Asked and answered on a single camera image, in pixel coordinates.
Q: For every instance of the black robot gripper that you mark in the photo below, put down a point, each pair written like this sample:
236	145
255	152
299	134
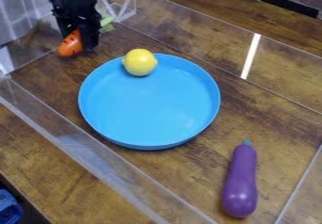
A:
67	12

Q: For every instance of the white patterned curtain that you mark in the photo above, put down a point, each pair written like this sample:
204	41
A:
19	15

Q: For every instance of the yellow toy lemon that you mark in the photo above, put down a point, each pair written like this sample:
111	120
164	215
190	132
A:
139	62

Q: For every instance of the orange toy carrot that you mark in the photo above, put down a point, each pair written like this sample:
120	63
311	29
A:
71	47

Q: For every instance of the clear acrylic tray enclosure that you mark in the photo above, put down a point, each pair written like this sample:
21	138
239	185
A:
262	52

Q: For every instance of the blue round plate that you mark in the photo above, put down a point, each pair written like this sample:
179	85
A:
154	112

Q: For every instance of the blue plastic object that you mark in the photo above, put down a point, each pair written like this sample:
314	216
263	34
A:
11	210

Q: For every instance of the purple toy eggplant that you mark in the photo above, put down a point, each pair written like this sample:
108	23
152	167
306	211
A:
239	195

